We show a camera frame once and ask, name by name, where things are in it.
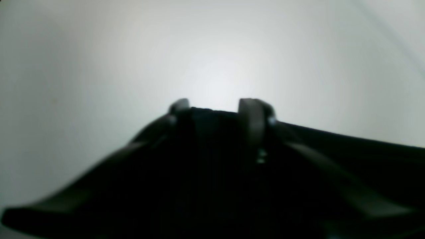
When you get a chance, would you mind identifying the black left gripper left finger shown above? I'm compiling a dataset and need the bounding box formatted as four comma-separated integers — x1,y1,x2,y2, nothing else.
1,99,190,239

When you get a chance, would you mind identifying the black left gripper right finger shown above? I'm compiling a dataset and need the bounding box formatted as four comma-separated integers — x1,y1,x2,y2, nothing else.
238,99,424,239

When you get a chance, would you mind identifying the black T-shirt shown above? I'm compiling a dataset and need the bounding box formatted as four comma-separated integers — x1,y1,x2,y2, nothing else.
66,107,425,239

